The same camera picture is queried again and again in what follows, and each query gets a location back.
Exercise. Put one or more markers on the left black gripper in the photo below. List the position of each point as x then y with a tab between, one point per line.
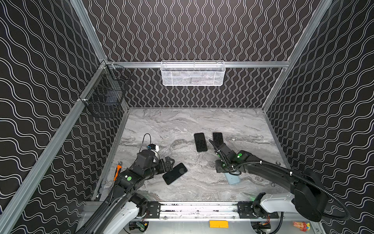
166	164

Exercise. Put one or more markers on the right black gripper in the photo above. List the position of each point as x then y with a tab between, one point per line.
223	151

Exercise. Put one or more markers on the black phone purple edge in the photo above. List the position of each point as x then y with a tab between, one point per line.
218	138

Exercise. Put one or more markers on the black phone screen up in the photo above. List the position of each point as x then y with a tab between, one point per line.
171	176

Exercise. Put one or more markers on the white phone face down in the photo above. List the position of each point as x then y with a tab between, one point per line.
200	142

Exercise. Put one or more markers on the light blue phone case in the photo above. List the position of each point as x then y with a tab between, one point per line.
232	179

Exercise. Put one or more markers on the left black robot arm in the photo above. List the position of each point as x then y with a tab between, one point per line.
147	165

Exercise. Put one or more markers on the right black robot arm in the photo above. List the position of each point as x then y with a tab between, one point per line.
305	195

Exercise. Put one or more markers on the orange adjustable wrench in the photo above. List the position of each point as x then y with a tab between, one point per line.
118	170

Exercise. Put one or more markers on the silver spanner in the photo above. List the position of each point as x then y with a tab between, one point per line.
277	174

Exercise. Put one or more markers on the yellow block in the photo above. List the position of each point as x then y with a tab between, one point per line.
218	224

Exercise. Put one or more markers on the red yellow toy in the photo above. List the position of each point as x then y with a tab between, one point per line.
302	226

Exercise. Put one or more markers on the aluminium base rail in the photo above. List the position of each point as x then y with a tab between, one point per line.
230	211

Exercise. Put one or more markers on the white wire mesh basket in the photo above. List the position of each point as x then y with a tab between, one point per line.
192	73

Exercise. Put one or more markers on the black wire basket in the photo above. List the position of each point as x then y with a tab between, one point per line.
106	98

